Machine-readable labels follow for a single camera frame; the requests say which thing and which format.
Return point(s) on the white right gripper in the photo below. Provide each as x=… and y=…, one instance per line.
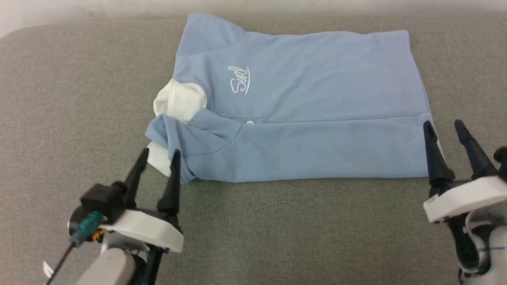
x=459, y=202

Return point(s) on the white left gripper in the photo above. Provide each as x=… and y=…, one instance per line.
x=146, y=231

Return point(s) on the light blue polo shirt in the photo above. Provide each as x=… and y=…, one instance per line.
x=301, y=107

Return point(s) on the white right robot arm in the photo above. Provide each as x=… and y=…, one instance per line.
x=493, y=253

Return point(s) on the grey fabric sofa cushion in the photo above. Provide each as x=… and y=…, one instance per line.
x=277, y=237

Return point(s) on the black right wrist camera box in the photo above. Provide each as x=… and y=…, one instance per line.
x=502, y=160

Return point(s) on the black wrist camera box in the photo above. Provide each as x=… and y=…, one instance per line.
x=502, y=160
x=103, y=198

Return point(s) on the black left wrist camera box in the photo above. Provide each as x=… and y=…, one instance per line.
x=103, y=198

